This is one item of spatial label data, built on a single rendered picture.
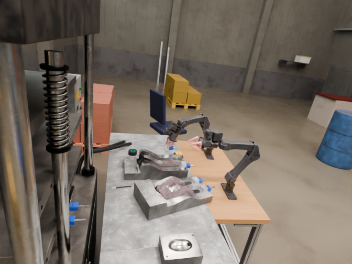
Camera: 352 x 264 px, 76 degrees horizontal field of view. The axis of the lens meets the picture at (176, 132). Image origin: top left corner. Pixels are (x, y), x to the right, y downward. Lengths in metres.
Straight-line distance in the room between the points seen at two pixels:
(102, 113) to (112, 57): 6.88
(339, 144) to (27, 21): 5.19
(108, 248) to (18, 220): 0.83
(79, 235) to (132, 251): 0.31
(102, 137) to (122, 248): 2.57
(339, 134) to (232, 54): 6.84
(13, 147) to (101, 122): 3.17
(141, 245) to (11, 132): 1.03
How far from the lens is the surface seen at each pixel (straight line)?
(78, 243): 1.42
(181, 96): 6.59
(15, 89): 0.46
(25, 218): 0.58
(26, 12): 0.40
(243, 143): 1.69
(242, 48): 11.13
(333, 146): 5.33
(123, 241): 1.39
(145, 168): 1.77
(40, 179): 1.00
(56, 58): 0.85
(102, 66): 10.42
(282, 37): 11.96
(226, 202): 1.78
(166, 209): 1.51
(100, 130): 3.68
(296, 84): 12.79
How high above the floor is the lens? 1.84
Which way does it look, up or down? 22 degrees down
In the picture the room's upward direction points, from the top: 9 degrees clockwise
